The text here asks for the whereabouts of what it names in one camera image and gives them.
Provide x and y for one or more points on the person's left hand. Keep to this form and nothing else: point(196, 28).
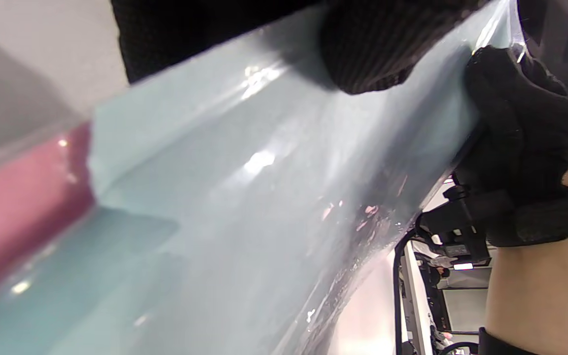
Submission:
point(372, 49)

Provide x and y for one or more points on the person's right hand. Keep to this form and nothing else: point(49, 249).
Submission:
point(530, 138)

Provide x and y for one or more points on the clear plastic file folder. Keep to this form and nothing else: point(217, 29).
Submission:
point(264, 197)

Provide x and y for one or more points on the light blue paper stack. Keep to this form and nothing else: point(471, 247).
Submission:
point(22, 207)

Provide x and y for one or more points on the person's right forearm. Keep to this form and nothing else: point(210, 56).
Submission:
point(545, 296)

